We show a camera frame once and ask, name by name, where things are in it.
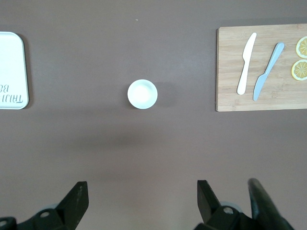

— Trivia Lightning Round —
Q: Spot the bamboo cutting board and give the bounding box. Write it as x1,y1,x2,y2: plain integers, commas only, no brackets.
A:
215,23,307,113

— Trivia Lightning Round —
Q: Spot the lemon slice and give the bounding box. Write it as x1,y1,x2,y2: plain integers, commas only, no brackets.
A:
291,59,307,81
295,35,307,59

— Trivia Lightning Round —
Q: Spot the cream plastic knife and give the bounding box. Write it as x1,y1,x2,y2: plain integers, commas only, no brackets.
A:
236,32,258,96

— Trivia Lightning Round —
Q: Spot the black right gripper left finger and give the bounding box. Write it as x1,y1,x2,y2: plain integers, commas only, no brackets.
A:
0,181,90,230

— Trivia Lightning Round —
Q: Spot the grey-blue plastic knife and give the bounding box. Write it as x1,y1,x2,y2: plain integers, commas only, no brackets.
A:
252,42,285,102

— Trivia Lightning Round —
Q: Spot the white tray with bear print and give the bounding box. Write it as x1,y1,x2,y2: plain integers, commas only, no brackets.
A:
0,31,29,110

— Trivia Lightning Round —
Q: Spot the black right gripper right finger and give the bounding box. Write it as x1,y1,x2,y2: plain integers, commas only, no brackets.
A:
193,180,255,230

